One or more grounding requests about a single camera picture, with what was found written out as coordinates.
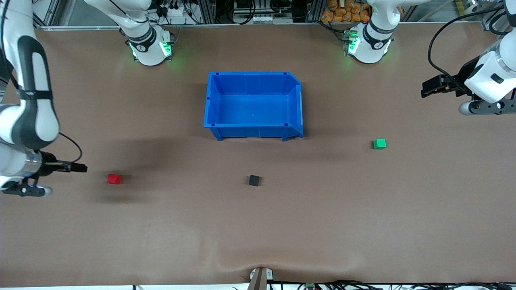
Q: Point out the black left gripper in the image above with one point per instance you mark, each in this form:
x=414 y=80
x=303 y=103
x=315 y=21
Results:
x=459 y=81

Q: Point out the white power strip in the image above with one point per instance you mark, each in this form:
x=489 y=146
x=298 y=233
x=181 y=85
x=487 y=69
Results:
x=171 y=10

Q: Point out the orange snack bags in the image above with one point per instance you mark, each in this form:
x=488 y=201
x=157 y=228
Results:
x=344 y=12

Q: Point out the aluminium frame profile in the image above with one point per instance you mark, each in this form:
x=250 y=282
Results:
x=50 y=14
x=494 y=20

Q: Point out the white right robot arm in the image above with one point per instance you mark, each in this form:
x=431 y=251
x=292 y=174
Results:
x=38 y=121

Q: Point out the grey socket strip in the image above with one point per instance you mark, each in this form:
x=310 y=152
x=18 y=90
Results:
x=262 y=18

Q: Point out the small green cube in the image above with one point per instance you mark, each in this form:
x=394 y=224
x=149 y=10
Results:
x=379 y=143

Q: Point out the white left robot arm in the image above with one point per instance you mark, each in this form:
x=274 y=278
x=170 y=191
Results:
x=371 y=46

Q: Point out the metal table edge clamp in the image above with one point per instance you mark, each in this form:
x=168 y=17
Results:
x=260 y=278

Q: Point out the small black cube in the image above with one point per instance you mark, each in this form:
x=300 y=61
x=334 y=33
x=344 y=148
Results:
x=254 y=180

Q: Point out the small red cube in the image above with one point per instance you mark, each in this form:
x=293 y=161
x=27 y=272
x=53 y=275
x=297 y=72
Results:
x=114 y=179

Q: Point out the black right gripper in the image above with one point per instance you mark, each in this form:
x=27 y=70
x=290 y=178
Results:
x=49 y=167

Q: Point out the blue plastic storage bin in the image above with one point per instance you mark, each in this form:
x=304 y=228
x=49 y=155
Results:
x=254 y=108

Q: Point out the aluminium frame post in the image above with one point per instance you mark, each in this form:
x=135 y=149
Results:
x=207 y=12

